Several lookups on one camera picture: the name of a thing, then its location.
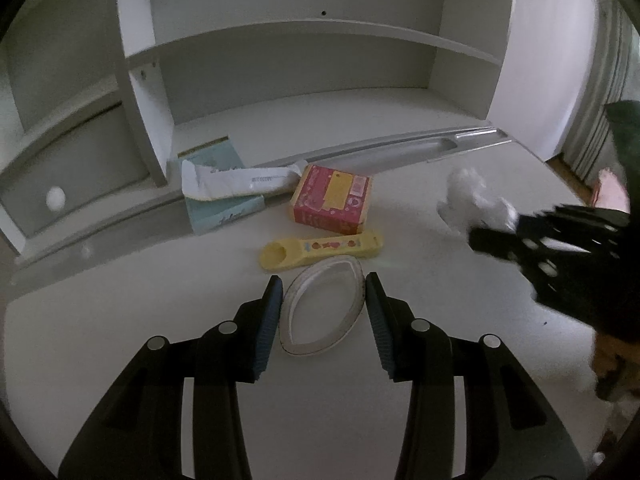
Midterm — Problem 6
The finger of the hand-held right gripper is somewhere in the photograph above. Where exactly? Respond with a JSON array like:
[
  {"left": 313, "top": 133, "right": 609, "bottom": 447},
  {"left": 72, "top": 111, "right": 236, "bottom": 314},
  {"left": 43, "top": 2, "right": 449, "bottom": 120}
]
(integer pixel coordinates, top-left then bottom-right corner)
[
  {"left": 516, "top": 205, "right": 623, "bottom": 236},
  {"left": 469, "top": 227, "right": 532, "bottom": 262}
]

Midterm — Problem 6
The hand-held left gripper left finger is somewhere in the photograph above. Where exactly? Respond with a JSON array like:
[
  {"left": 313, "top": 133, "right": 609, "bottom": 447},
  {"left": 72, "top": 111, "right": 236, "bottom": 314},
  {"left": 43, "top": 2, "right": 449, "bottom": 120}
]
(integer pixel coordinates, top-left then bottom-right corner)
[{"left": 57, "top": 275, "right": 284, "bottom": 480}]

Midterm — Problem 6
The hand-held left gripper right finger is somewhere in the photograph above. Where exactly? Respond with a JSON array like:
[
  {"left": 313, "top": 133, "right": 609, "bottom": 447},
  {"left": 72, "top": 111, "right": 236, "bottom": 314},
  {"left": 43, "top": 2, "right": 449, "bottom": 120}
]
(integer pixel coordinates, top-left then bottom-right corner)
[{"left": 365, "top": 272, "right": 586, "bottom": 480}]

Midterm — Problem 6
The white oval paper dish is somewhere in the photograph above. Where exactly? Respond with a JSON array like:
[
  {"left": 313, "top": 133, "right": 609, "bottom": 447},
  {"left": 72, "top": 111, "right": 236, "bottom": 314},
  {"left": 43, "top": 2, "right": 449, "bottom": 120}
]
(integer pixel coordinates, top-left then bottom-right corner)
[{"left": 279, "top": 255, "right": 366, "bottom": 358}]

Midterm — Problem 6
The white tissue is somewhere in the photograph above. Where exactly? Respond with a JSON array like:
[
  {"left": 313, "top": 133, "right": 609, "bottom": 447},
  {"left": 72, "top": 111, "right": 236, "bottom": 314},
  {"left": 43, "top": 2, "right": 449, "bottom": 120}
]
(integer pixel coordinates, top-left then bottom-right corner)
[{"left": 437, "top": 167, "right": 521, "bottom": 236}]

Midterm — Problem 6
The person's foot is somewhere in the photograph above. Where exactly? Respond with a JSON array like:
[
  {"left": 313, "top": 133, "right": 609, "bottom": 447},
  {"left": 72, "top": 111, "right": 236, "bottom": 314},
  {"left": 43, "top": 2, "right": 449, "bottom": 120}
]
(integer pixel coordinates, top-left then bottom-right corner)
[{"left": 592, "top": 169, "right": 633, "bottom": 213}]

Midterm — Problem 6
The yellow plastic scoop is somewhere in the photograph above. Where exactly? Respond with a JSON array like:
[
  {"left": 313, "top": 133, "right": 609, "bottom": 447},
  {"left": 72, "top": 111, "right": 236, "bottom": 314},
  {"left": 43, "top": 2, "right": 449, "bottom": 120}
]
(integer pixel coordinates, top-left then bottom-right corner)
[{"left": 258, "top": 230, "right": 385, "bottom": 272}]

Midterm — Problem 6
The dark green garment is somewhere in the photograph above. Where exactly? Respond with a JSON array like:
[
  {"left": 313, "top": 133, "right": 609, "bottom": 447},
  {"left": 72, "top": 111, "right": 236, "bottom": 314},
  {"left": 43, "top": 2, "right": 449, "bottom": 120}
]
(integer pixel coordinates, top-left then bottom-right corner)
[{"left": 604, "top": 100, "right": 640, "bottom": 176}]

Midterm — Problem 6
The teal book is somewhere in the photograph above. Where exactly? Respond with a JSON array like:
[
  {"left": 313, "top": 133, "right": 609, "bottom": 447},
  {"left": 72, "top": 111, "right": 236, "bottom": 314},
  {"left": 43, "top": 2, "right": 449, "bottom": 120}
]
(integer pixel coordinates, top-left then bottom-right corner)
[{"left": 180, "top": 135, "right": 266, "bottom": 236}]

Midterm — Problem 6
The red yellow cardboard box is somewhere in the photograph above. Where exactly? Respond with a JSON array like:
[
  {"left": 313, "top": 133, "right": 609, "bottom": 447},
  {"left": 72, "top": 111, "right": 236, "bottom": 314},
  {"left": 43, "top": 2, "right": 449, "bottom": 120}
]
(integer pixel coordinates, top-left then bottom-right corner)
[{"left": 289, "top": 164, "right": 375, "bottom": 235}]

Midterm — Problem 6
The striped curtain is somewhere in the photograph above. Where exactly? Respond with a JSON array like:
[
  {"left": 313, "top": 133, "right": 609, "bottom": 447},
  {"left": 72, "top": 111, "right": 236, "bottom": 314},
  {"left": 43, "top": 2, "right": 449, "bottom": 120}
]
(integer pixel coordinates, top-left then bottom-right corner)
[{"left": 560, "top": 0, "right": 640, "bottom": 181}]

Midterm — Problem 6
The white crumpled paper wrapper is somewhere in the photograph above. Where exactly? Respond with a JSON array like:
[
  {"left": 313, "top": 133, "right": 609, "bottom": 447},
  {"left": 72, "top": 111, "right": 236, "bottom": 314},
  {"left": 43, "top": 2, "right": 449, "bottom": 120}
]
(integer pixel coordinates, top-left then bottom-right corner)
[{"left": 181, "top": 160, "right": 301, "bottom": 202}]

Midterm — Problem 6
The white drawer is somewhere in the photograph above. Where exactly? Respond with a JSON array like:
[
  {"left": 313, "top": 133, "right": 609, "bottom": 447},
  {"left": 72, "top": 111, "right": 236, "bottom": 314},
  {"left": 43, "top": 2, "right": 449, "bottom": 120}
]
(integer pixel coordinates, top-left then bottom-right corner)
[{"left": 0, "top": 105, "right": 151, "bottom": 241}]

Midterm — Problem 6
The white shelf unit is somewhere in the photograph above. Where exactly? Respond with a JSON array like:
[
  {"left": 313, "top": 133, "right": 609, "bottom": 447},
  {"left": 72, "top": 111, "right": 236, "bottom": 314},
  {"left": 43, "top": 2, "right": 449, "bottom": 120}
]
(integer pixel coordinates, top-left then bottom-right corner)
[{"left": 0, "top": 0, "right": 521, "bottom": 261}]

